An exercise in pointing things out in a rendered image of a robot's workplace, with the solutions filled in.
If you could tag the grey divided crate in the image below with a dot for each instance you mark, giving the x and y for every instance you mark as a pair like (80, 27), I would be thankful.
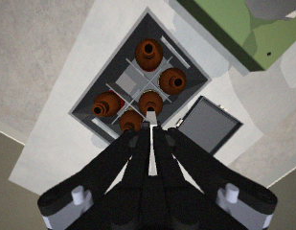
(128, 82)

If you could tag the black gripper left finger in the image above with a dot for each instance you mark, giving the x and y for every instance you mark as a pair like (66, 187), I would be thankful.
(61, 205)

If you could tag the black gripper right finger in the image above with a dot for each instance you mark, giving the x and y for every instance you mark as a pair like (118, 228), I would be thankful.
(247, 201)

